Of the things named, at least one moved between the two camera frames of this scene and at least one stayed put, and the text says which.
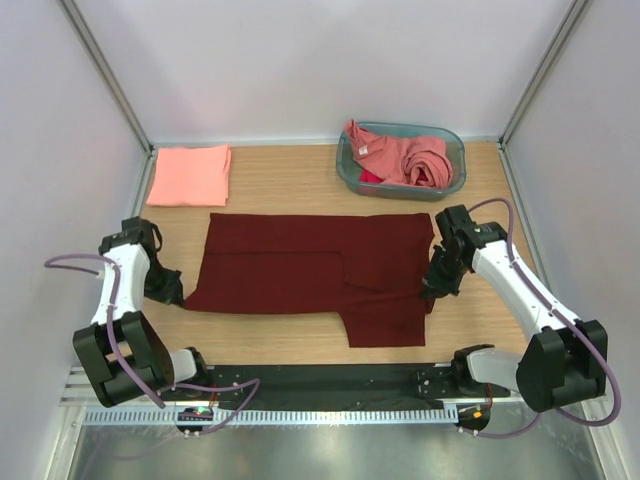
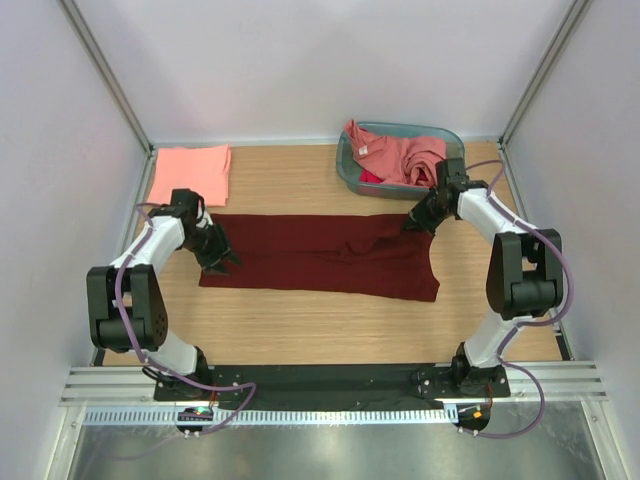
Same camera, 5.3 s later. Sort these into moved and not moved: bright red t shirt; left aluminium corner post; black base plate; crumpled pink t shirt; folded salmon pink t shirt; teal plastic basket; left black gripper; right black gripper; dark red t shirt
Moved: right black gripper; left black gripper; dark red t shirt
Not moved: black base plate; left aluminium corner post; teal plastic basket; bright red t shirt; crumpled pink t shirt; folded salmon pink t shirt
